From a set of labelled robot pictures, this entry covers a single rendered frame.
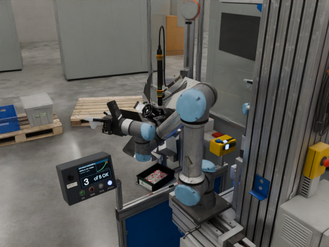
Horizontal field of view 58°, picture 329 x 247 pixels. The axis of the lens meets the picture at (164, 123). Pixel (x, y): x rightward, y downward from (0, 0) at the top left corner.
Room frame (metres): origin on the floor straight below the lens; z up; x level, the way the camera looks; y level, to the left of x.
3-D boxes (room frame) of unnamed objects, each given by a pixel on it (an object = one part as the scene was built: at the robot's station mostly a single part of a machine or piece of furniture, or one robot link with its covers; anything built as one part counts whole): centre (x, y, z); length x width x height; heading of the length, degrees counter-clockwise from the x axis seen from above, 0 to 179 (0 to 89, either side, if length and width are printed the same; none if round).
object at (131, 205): (1.63, -0.09, 0.82); 0.90 x 0.04 x 0.08; 125
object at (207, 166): (1.23, -0.19, 1.20); 0.13 x 0.12 x 0.14; 150
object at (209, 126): (2.47, -0.34, 0.92); 0.17 x 0.16 x 0.11; 125
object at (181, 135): (2.29, -0.17, 0.58); 0.09 x 0.05 x 1.15; 35
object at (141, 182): (1.73, 0.06, 0.85); 0.22 x 0.17 x 0.07; 139
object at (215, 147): (1.86, -0.41, 1.02); 0.16 x 0.10 x 0.11; 125
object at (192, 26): (2.66, -0.22, 0.90); 0.08 x 0.06 x 1.80; 70
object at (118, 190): (1.39, 0.26, 0.96); 0.03 x 0.03 x 0.20; 35
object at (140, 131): (1.25, 0.10, 1.43); 0.11 x 0.08 x 0.09; 60
